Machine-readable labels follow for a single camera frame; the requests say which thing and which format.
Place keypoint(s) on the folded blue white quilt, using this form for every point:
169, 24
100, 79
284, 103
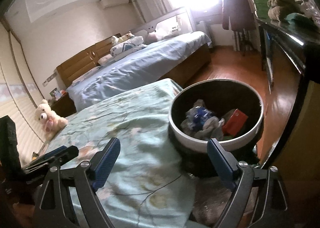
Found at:
129, 46

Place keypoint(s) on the green stacked boxes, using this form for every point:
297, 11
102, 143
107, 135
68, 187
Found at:
261, 8

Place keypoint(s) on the blue plastic wrapper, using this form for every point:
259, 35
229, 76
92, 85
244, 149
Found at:
197, 116

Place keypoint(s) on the white pillow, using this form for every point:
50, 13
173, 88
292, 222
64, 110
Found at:
106, 60

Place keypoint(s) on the wall air conditioner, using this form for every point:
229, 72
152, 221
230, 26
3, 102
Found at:
112, 3

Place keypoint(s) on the red white milk carton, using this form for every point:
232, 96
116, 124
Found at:
234, 123

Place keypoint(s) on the grey crib guard rail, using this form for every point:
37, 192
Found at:
175, 23

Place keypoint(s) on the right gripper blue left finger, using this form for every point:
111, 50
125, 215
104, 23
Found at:
102, 164

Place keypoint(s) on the black tv cabinet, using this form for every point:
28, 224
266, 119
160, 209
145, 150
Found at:
300, 45

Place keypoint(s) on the white radiator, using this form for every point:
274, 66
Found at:
244, 41

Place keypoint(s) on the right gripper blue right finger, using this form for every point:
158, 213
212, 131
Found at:
224, 163

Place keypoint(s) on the wooden headboard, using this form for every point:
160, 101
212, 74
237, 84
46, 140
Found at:
84, 61

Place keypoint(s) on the large blue bed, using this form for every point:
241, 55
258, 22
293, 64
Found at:
178, 58

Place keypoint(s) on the silver snack wrapper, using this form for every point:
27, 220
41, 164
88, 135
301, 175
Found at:
212, 128

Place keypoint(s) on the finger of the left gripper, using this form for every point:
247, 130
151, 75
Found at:
49, 155
59, 160

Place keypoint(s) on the dark wooden nightstand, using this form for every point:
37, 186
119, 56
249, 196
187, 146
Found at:
64, 107

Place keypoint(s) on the white round trash bin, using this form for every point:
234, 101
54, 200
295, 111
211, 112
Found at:
219, 96

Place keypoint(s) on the plush dog toy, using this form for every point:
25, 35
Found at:
116, 40

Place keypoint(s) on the cream teddy bear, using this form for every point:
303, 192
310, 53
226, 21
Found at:
51, 122

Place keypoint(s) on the brown plush toy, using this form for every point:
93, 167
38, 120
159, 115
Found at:
280, 9

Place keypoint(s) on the small carrot toy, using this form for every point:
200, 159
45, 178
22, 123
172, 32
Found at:
34, 156

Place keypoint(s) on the dark red hanging coat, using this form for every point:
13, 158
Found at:
237, 15

